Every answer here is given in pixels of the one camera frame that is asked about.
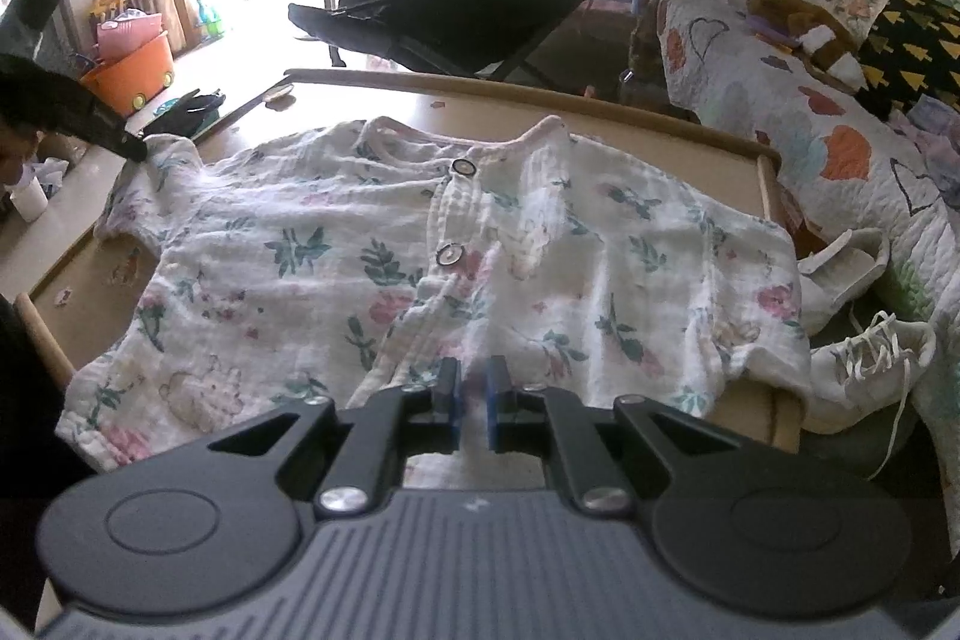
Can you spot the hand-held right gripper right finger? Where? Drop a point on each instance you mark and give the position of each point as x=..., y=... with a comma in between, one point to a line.
x=493, y=407

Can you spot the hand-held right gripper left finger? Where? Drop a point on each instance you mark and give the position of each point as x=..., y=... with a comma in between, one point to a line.
x=454, y=407

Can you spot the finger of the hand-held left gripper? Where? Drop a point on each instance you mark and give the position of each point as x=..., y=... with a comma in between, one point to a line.
x=67, y=104

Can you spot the white floral shirt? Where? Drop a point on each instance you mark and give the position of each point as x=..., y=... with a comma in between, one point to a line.
x=337, y=250

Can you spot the orange wheeled storage tub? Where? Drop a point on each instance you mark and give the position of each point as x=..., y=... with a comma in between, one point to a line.
x=127, y=81

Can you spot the yellow toy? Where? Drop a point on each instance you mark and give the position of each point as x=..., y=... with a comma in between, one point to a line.
x=112, y=6

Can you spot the pink basket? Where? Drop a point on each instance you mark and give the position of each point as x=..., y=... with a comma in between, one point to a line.
x=131, y=36

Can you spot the white plastic bag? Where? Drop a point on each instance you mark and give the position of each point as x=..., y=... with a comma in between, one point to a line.
x=30, y=197

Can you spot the green trash bin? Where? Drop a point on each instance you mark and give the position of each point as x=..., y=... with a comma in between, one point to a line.
x=184, y=119

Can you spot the green toy bottle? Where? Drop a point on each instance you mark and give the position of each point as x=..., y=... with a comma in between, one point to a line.
x=210, y=21

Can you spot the cartoon boy rocket sticker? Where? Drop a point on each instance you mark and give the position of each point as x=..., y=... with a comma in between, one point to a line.
x=127, y=266

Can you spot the person's dark clothing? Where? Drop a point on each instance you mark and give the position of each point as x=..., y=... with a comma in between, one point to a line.
x=37, y=400

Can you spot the white flat shoe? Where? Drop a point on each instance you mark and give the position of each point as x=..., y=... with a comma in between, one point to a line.
x=840, y=280

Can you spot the white lace sneaker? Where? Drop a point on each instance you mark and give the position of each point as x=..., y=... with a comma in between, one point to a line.
x=862, y=370

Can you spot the heart print quilt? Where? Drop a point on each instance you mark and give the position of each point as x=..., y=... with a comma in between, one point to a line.
x=750, y=85

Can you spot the brown white plush toy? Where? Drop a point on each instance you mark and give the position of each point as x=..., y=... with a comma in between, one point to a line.
x=806, y=29

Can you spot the lavender cloth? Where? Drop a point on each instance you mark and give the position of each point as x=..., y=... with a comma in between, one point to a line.
x=926, y=134

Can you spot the black pillow gold trees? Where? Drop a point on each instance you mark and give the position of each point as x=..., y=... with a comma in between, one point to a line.
x=915, y=55

